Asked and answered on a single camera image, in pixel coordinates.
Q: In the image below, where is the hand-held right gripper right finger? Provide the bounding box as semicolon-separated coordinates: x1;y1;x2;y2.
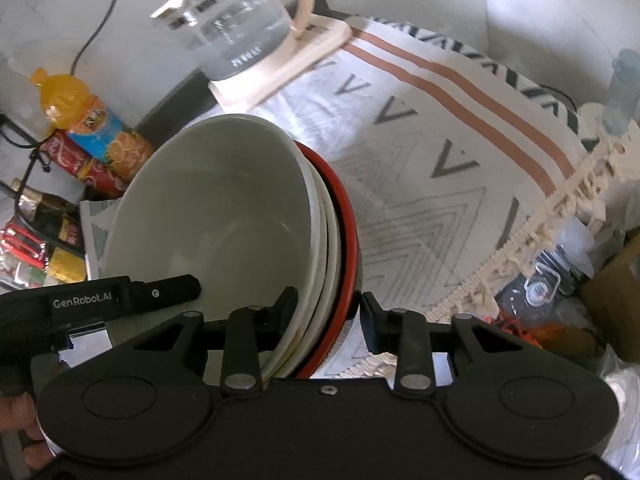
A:
360;291;512;397

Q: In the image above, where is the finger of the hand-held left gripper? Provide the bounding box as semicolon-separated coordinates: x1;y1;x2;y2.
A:
127;274;203;311

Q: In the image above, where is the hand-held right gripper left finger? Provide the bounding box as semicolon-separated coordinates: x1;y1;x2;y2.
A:
131;286;301;394

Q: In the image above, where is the large white bowl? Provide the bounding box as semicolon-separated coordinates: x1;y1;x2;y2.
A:
102;114;315;381

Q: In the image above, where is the person's left hand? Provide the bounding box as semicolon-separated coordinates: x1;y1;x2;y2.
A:
0;392;56;472

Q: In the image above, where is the yellow snack packet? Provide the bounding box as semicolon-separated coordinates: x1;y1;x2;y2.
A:
46;247;89;284

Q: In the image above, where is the red snack packet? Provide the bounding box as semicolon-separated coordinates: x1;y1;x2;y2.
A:
0;224;51;267

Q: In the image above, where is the dark glass bottle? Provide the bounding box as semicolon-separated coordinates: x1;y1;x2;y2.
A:
10;178;86;249

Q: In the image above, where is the patterned table cloth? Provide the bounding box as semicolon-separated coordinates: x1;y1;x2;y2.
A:
80;15;627;379

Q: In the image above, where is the red drink can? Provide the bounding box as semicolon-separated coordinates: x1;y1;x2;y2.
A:
39;130;126;200

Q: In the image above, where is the clear plastic bottle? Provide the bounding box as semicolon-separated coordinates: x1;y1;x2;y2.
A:
495;245;601;342

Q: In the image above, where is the orange juice bottle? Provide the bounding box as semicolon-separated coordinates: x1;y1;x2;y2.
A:
29;69;155;182

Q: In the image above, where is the cream kettle base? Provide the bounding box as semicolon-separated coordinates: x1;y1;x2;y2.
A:
207;15;353;114

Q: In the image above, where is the cardboard box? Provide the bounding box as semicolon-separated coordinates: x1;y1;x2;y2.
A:
575;232;640;361

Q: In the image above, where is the glass kettle with cream lid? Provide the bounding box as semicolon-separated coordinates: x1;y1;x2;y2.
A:
150;0;317;81

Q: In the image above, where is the black power cable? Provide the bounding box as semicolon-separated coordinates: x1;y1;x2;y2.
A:
70;0;126;77

